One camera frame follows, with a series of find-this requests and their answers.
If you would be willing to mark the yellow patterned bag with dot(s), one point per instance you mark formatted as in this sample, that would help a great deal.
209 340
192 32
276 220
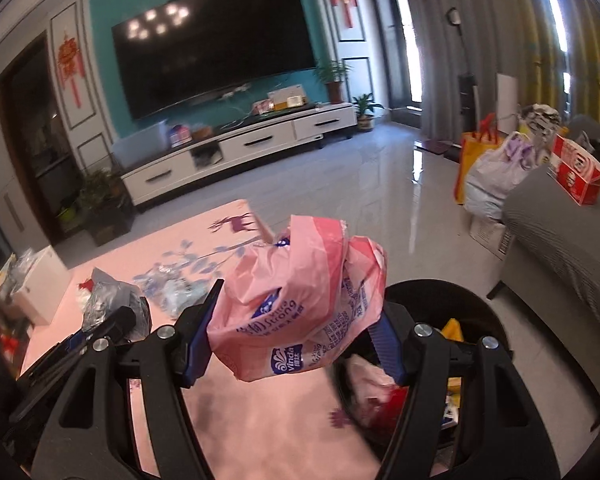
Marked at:
452 331

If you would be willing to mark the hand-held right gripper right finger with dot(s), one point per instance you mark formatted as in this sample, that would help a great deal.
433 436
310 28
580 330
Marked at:
387 345

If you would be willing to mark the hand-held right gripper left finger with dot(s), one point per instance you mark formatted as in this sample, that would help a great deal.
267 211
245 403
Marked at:
200 340

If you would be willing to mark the white and purple plastic bag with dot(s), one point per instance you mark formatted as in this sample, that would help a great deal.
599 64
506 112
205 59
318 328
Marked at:
500 175

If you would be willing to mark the white and blue medicine box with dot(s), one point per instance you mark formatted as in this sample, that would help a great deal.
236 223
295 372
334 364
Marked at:
450 412

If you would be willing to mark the yellow patterned curtain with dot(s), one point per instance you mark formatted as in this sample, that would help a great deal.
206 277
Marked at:
545 30

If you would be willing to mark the black television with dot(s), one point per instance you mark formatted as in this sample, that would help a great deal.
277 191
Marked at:
215 45

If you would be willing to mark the yellow and white box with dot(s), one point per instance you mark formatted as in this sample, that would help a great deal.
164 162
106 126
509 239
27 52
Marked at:
287 97

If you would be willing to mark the dark wooden door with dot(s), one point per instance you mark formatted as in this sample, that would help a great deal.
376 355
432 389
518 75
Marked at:
30 135

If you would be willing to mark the tall potted plant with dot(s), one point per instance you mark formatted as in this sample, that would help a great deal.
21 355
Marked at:
332 77

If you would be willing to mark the red snack wrapper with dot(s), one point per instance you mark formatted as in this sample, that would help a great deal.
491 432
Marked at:
392 407

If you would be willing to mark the black floor lamp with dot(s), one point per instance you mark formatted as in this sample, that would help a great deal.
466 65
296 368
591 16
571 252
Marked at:
467 90

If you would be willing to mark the blue and white packet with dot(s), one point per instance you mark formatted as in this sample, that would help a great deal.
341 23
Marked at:
180 136

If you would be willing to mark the black and white patterned bag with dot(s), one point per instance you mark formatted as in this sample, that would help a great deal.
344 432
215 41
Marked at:
540 119

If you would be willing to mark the black trash bin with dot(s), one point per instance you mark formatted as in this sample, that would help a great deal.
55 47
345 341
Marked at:
430 300

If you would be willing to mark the small potted plant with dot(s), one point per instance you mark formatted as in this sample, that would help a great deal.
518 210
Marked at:
366 112

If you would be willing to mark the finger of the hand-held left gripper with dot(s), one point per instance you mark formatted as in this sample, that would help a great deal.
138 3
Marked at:
112 322

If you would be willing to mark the white TV cabinet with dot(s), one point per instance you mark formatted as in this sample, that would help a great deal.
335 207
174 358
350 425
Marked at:
260 145

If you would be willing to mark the red and white carton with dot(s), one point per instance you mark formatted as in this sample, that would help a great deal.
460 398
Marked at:
577 170

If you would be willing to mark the large pink packet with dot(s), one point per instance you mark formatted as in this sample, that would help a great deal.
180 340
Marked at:
370 385

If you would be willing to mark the potted plants on black stand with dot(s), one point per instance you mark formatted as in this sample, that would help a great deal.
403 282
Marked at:
100 205

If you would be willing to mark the pink tissue wrapper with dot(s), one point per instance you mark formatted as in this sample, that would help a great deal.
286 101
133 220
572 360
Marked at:
300 285

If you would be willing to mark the translucent storage box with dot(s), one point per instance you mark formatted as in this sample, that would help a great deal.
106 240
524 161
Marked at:
140 145

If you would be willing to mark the grey clear plastic bag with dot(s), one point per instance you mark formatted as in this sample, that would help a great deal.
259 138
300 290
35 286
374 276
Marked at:
112 300

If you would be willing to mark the grey sofa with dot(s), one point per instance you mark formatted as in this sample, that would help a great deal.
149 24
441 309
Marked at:
555 250

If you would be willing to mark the light blue plastic bag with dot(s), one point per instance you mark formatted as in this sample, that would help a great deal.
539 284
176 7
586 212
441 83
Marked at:
175 285

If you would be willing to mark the grey curtain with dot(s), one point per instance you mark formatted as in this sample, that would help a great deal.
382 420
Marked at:
440 35

